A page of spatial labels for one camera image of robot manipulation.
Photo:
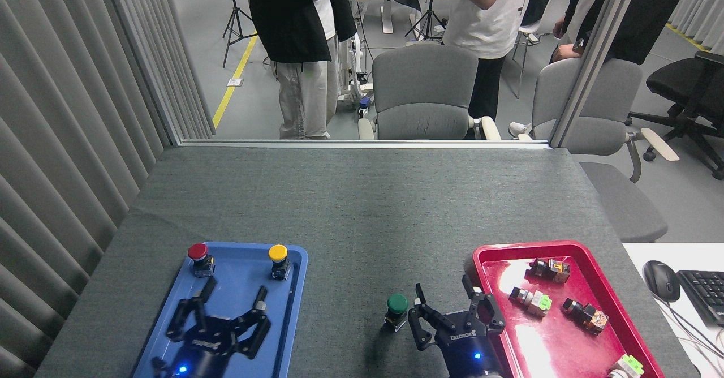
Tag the person's hand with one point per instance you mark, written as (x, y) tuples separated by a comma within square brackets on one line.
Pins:
[(564, 52)]

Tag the black computer mouse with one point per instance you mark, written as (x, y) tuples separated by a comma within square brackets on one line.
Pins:
[(660, 280)]

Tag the green push button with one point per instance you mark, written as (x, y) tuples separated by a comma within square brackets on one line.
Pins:
[(397, 304)]

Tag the white stand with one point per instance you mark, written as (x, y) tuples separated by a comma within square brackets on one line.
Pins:
[(387, 10)]

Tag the black office chair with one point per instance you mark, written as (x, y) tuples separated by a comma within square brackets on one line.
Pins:
[(684, 84)]

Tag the yellow push button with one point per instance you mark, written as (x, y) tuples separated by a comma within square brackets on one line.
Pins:
[(278, 252)]

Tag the metal floor plate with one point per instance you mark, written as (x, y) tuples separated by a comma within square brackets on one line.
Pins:
[(235, 82)]

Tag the white plastic chair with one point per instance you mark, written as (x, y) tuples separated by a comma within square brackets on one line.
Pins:
[(551, 10)]

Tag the blue plastic tray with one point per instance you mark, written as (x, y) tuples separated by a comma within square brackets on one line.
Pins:
[(237, 270)]

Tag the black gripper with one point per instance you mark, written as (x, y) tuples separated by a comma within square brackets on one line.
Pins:
[(469, 349), (206, 349)]

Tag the black switch with orange block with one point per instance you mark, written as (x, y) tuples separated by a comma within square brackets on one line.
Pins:
[(554, 269), (591, 317)]

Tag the white desk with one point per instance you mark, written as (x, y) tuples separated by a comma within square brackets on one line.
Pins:
[(701, 253)]

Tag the red plastic tray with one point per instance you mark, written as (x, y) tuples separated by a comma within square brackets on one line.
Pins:
[(554, 338)]

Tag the silver slanted post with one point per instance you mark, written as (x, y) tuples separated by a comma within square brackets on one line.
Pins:
[(599, 55)]

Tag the silver table rail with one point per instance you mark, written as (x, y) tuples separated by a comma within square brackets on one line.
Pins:
[(362, 144)]

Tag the grey office chair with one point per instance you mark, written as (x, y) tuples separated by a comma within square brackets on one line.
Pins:
[(421, 84), (611, 112)]

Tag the red push button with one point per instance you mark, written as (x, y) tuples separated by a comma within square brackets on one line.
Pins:
[(198, 252)]

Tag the grey pleated curtain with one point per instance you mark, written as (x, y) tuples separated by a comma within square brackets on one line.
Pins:
[(701, 4), (56, 112)]

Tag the black tripod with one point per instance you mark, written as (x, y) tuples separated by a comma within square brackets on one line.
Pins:
[(235, 16), (430, 4)]

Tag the black keyboard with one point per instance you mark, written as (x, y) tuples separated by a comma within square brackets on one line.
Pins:
[(707, 296)]

